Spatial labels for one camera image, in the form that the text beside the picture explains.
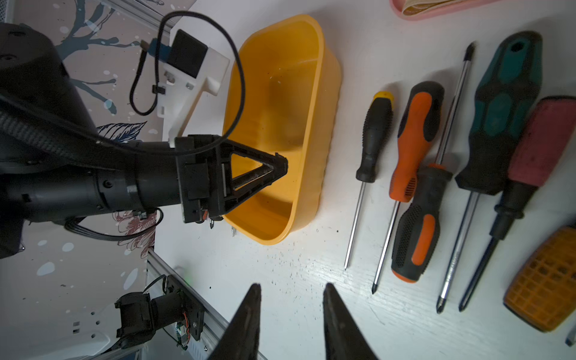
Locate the wooden handle black screwdriver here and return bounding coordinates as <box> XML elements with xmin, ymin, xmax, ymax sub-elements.
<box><xmin>503</xmin><ymin>225</ymin><xmax>575</xmax><ymax>333</ymax></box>

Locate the orange black large screwdriver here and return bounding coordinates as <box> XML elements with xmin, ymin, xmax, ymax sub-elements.
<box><xmin>371</xmin><ymin>81</ymin><xmax>445</xmax><ymax>294</ymax></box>

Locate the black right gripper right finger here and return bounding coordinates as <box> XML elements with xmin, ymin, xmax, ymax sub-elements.
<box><xmin>322</xmin><ymin>283</ymin><xmax>377</xmax><ymax>359</ymax></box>

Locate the deli black yellow screwdriver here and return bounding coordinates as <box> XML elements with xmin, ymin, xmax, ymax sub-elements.
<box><xmin>343</xmin><ymin>91</ymin><xmax>394</xmax><ymax>270</ymax></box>

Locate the orange black medium screwdriver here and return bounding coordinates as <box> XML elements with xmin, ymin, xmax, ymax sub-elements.
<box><xmin>458</xmin><ymin>95</ymin><xmax>575</xmax><ymax>312</ymax></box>

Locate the yellow storage box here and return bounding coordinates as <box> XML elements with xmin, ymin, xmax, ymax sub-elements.
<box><xmin>224</xmin><ymin>14</ymin><xmax>342</xmax><ymax>245</ymax></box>

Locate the small orange black screwdriver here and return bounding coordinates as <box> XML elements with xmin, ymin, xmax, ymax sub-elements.
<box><xmin>391</xmin><ymin>42</ymin><xmax>476</xmax><ymax>284</ymax></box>

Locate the green black screwdriver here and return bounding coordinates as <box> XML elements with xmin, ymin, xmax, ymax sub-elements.
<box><xmin>436</xmin><ymin>31</ymin><xmax>543</xmax><ymax>314</ymax></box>

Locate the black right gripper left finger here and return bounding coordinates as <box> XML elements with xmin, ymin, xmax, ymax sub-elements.
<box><xmin>208</xmin><ymin>283</ymin><xmax>262</xmax><ymax>360</ymax></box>

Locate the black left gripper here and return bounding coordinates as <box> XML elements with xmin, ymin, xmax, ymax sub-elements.
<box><xmin>174</xmin><ymin>135</ymin><xmax>288</xmax><ymax>224</ymax></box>

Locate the pink tray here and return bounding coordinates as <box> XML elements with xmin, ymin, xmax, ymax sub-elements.
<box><xmin>389</xmin><ymin>0</ymin><xmax>495</xmax><ymax>21</ymax></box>

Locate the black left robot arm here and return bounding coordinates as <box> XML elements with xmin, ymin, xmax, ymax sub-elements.
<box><xmin>1</xmin><ymin>23</ymin><xmax>288</xmax><ymax>258</ymax></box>

